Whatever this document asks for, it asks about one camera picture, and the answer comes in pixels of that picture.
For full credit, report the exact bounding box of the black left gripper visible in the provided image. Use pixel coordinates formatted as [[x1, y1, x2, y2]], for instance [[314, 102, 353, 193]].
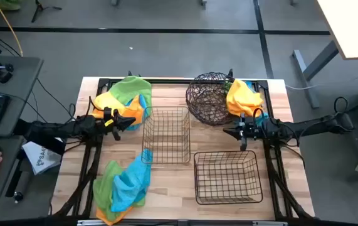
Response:
[[99, 108, 137, 141]]

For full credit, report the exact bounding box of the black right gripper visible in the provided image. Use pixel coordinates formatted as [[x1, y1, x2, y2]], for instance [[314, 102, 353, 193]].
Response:
[[223, 112, 269, 151]]

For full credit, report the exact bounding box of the orange microfiber towel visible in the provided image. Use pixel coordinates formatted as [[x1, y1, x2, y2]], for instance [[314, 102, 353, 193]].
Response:
[[92, 94, 147, 126], [95, 205, 134, 226]]

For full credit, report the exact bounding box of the yellow microfiber towel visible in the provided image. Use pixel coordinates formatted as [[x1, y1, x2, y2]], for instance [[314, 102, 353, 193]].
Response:
[[226, 78, 265, 119], [91, 90, 135, 120]]

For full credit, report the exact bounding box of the black metal beam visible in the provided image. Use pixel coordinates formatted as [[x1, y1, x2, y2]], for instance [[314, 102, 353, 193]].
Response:
[[14, 121, 66, 155]]

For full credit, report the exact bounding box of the white printed paper bag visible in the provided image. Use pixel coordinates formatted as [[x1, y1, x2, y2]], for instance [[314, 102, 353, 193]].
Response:
[[21, 141, 62, 176]]

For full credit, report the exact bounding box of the grey table leg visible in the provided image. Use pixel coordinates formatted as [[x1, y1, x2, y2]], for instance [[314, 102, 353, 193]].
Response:
[[292, 40, 339, 109]]

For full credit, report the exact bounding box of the grey side desk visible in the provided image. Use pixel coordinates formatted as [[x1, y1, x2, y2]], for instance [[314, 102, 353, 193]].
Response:
[[0, 55, 44, 215]]

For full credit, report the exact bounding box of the black tripod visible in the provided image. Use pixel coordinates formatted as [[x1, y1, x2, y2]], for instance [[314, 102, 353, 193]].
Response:
[[30, 0, 63, 23]]

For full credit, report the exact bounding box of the white table top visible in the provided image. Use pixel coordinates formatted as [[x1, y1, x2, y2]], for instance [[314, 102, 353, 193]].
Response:
[[315, 0, 358, 60]]

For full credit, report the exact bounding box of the green cloth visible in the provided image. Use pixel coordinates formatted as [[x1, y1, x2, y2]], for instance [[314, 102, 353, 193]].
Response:
[[0, 0, 22, 11]]

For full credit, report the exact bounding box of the dark rectangular wire basket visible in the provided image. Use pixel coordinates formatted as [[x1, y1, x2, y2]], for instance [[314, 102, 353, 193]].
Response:
[[193, 149, 264, 205], [141, 105, 191, 165]]

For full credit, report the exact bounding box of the black aluminium table frame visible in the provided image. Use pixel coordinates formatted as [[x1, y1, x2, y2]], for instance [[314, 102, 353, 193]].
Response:
[[53, 77, 314, 221]]

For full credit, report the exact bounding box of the dark round wire basket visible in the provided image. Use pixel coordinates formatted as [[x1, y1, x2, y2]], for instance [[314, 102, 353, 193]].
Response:
[[185, 72, 241, 126]]

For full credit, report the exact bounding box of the silver metal bracket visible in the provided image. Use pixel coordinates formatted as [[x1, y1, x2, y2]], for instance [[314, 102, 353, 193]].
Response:
[[251, 220, 288, 226], [76, 219, 114, 226]]

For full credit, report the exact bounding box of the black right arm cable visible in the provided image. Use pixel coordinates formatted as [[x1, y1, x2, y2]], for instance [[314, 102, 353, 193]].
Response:
[[334, 96, 349, 114]]

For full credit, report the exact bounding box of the yellow cable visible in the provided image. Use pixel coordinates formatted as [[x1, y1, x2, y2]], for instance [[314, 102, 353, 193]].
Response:
[[0, 0, 24, 57]]

